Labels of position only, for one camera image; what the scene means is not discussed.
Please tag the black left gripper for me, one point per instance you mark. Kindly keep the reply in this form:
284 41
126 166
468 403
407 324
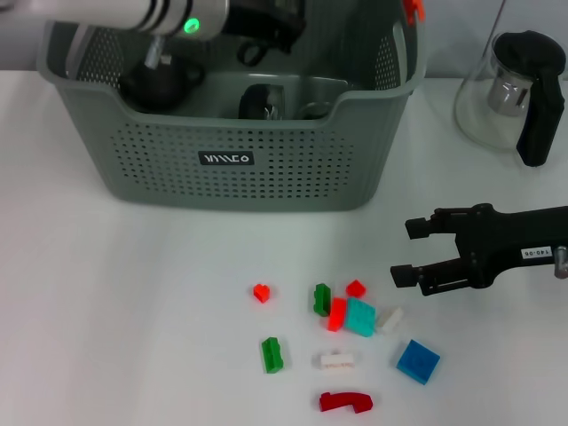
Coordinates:
248 18

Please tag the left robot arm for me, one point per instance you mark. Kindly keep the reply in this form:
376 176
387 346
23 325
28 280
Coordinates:
133 11

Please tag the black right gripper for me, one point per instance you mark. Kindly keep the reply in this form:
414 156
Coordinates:
506 239

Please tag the small red toy brick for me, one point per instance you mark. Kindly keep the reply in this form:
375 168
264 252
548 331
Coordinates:
356 288
262 293

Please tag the blue square toy brick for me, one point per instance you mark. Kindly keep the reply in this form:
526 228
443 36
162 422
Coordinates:
418 361

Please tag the long orange-red toy brick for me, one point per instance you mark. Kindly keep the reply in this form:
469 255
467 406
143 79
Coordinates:
337 315

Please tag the glass teacup black base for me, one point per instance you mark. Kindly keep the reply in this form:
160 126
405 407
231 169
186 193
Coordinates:
255 104
315 111
240 55

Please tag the green toy brick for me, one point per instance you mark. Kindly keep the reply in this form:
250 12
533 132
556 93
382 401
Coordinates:
321 299
273 355

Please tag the white toy brick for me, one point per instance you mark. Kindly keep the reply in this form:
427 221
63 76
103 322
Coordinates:
338 360
390 319

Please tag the black clay teapot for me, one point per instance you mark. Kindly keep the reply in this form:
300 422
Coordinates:
155 89

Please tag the teal flat toy brick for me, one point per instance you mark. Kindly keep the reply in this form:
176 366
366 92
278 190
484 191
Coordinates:
360 317

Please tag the dark red curved brick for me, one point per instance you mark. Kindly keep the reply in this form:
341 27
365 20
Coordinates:
346 401

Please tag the grey perforated storage bin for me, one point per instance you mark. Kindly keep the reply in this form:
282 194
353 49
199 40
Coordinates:
177 146

